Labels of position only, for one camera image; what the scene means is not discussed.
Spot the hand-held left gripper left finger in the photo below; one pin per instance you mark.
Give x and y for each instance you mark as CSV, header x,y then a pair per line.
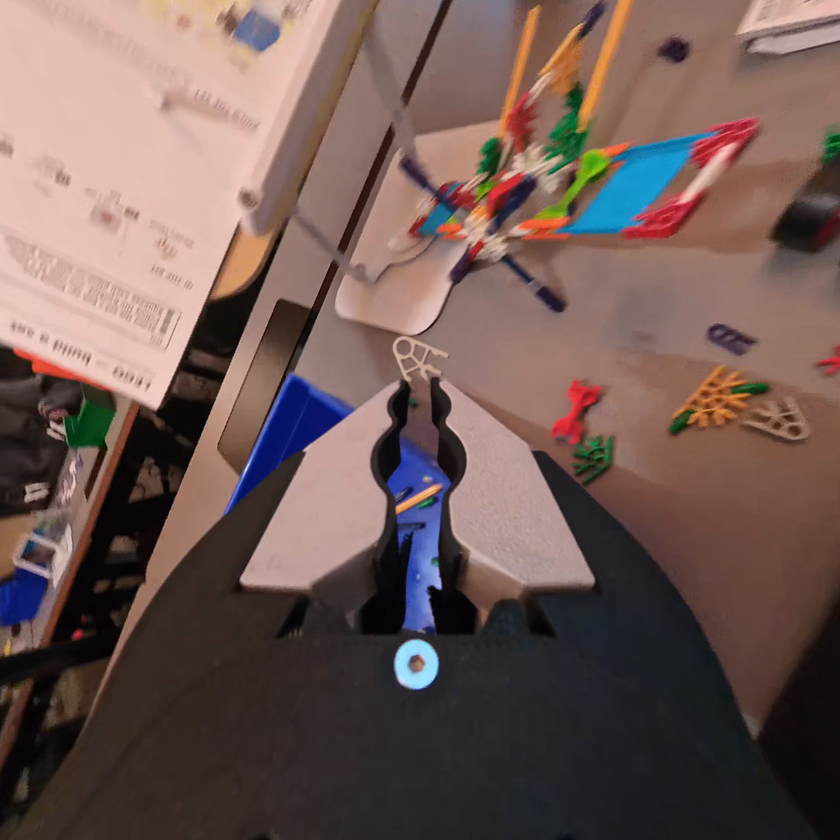
x,y
315,525

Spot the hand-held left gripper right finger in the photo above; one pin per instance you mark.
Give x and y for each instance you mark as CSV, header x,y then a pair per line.
x,y
525,525

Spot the blue plastic bin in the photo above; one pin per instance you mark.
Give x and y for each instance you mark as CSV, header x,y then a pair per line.
x,y
295,420

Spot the black wheel red hub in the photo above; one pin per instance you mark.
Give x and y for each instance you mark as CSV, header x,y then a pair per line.
x,y
804,223

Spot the green fan connector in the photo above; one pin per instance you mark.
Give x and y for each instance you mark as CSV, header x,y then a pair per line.
x,y
594,459
832,145

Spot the yellow rod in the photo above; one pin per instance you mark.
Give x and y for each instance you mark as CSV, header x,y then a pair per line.
x,y
420,499

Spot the red double-ended connector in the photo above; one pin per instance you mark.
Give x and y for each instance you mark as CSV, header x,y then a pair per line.
x,y
576,410

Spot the green block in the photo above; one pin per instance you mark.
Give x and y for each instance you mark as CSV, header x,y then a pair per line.
x,y
88,426

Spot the green rod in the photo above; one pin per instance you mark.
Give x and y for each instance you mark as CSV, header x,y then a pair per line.
x,y
751,388

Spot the orange block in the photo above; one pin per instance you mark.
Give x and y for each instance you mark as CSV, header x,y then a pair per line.
x,y
52,367

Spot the red fan connector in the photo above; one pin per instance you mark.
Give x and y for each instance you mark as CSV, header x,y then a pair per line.
x,y
832,362

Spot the colourful construction toy model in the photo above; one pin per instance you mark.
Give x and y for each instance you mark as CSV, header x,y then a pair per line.
x,y
630,190

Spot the printed instruction sheet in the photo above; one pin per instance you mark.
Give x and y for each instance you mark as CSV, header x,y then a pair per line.
x,y
98,197

